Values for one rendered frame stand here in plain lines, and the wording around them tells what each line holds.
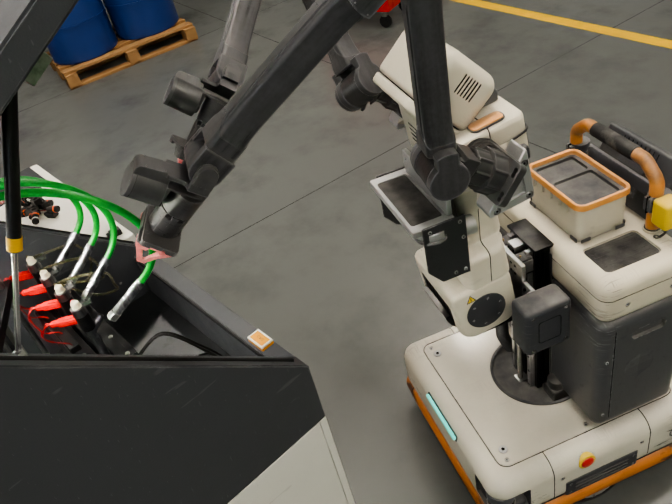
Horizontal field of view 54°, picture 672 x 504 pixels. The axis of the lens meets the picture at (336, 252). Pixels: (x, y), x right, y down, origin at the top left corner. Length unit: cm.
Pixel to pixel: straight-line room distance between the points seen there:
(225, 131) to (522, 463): 126
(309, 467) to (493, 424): 69
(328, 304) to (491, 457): 117
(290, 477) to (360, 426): 96
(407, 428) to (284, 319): 79
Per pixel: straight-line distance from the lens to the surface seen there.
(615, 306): 162
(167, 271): 164
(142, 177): 106
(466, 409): 200
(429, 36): 104
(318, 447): 144
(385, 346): 258
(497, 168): 122
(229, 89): 133
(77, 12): 609
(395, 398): 241
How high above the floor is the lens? 188
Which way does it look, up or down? 38 degrees down
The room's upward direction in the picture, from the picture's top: 14 degrees counter-clockwise
